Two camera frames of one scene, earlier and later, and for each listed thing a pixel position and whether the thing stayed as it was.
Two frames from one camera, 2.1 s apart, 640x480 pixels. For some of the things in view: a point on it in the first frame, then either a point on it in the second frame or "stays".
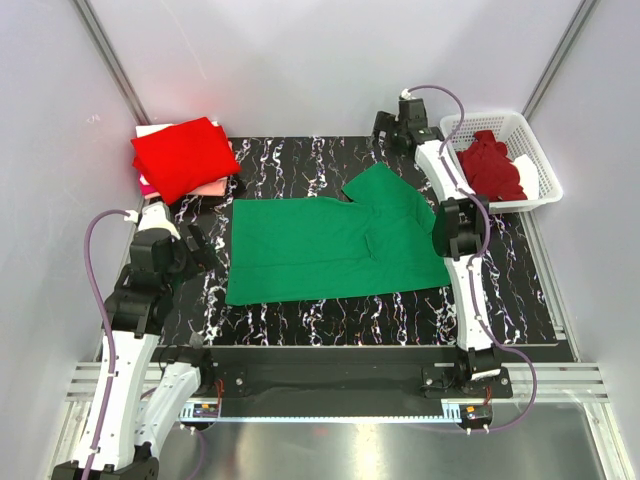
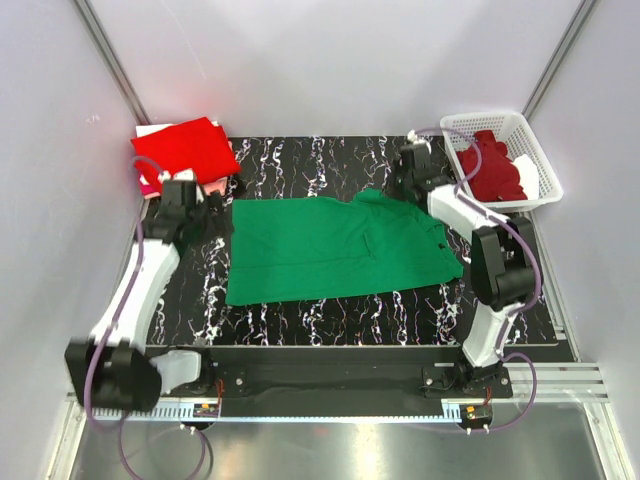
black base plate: x=348 y=375 stays
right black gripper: x=384 y=123 → x=399 y=170
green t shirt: x=380 y=240 stays
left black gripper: x=200 y=258 → x=223 y=225
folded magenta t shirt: x=146 y=189 stays
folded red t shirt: x=181 y=157 stays
